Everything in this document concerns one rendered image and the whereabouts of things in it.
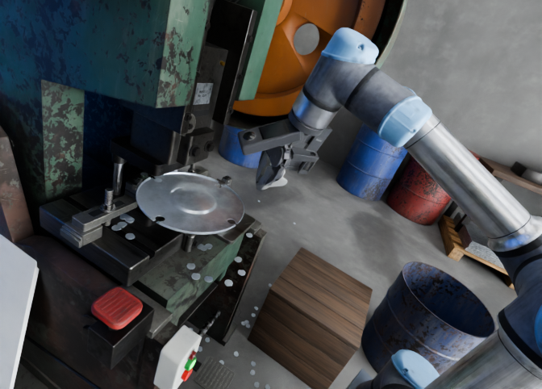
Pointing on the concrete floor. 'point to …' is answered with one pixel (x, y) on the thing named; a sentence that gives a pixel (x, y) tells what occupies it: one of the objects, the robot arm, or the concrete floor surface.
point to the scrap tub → (427, 319)
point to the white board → (14, 306)
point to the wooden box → (312, 319)
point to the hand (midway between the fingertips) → (256, 184)
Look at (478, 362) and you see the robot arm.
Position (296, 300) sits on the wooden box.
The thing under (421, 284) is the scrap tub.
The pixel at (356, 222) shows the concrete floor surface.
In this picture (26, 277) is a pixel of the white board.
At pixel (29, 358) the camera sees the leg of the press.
